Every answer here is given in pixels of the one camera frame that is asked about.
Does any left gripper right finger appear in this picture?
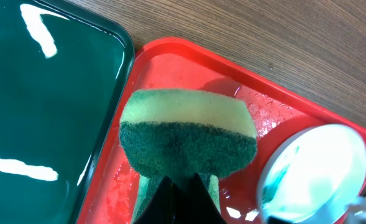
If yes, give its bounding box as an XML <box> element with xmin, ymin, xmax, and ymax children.
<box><xmin>178</xmin><ymin>174</ymin><xmax>226</xmax><ymax>224</ymax></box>

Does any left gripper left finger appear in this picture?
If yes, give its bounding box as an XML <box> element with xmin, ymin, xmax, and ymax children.
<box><xmin>135</xmin><ymin>177</ymin><xmax>175</xmax><ymax>224</ymax></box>

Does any white plate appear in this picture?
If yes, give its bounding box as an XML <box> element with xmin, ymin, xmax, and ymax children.
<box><xmin>257</xmin><ymin>124</ymin><xmax>366</xmax><ymax>223</ymax></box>

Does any green yellow sponge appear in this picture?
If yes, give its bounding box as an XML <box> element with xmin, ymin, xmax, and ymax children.
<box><xmin>119</xmin><ymin>89</ymin><xmax>257</xmax><ymax>222</ymax></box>

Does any red plastic tray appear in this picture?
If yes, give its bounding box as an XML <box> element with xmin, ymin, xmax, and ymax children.
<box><xmin>78</xmin><ymin>37</ymin><xmax>351</xmax><ymax>223</ymax></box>

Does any dark green tray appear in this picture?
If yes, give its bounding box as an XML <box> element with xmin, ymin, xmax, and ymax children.
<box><xmin>0</xmin><ymin>0</ymin><xmax>135</xmax><ymax>223</ymax></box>

